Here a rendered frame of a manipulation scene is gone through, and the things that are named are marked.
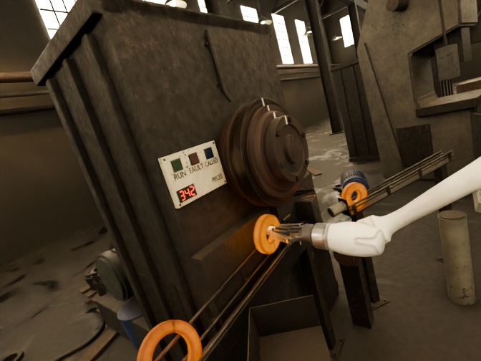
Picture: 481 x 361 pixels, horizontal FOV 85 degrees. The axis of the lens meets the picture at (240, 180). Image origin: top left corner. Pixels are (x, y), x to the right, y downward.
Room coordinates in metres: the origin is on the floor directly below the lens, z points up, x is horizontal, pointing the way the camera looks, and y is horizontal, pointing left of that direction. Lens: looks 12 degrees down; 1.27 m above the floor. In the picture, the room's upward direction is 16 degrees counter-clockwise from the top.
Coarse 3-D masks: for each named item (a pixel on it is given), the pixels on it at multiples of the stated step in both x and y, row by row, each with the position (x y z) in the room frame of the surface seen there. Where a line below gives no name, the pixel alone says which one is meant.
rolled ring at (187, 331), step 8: (168, 320) 0.70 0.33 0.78; (176, 320) 0.69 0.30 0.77; (160, 328) 0.66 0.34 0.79; (168, 328) 0.67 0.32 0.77; (176, 328) 0.68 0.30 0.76; (184, 328) 0.69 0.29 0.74; (192, 328) 0.70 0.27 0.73; (152, 336) 0.64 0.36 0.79; (160, 336) 0.65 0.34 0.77; (184, 336) 0.69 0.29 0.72; (192, 336) 0.69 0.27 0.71; (144, 344) 0.62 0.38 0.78; (152, 344) 0.63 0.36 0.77; (192, 344) 0.67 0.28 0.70; (200, 344) 0.69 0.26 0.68; (144, 352) 0.61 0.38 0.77; (152, 352) 0.62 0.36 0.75; (192, 352) 0.66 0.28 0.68; (200, 352) 0.67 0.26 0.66; (144, 360) 0.60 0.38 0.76; (192, 360) 0.65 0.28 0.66
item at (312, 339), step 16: (272, 304) 0.71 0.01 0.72; (288, 304) 0.71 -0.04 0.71; (304, 304) 0.70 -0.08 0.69; (256, 320) 0.72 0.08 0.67; (272, 320) 0.71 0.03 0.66; (288, 320) 0.71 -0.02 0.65; (304, 320) 0.70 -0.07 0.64; (256, 336) 0.69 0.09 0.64; (272, 336) 0.71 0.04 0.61; (288, 336) 0.69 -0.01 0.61; (304, 336) 0.68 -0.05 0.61; (320, 336) 0.66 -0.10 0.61; (256, 352) 0.63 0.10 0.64; (272, 352) 0.66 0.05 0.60; (288, 352) 0.64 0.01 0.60; (304, 352) 0.63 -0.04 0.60; (320, 352) 0.61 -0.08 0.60
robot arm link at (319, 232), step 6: (318, 228) 0.81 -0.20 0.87; (324, 228) 0.80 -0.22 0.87; (312, 234) 0.81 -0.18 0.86; (318, 234) 0.80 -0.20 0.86; (324, 234) 0.78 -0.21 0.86; (312, 240) 0.80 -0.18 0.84; (318, 240) 0.79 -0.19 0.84; (324, 240) 0.78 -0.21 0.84; (318, 246) 0.80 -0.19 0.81; (324, 246) 0.78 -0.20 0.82
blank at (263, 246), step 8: (264, 216) 0.97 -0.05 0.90; (272, 216) 0.99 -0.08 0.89; (256, 224) 0.95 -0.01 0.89; (264, 224) 0.94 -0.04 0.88; (272, 224) 0.98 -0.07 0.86; (256, 232) 0.93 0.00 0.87; (264, 232) 0.94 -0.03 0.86; (256, 240) 0.92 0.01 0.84; (264, 240) 0.93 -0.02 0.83; (272, 240) 0.98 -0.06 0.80; (256, 248) 0.93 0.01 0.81; (264, 248) 0.92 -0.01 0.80; (272, 248) 0.96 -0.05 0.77
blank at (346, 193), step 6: (348, 186) 1.39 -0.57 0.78; (354, 186) 1.39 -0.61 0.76; (360, 186) 1.40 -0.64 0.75; (342, 192) 1.40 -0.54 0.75; (348, 192) 1.38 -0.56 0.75; (360, 192) 1.40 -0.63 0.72; (366, 192) 1.41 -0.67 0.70; (348, 198) 1.38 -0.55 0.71; (360, 198) 1.40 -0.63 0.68; (366, 198) 1.40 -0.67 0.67; (348, 204) 1.37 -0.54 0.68
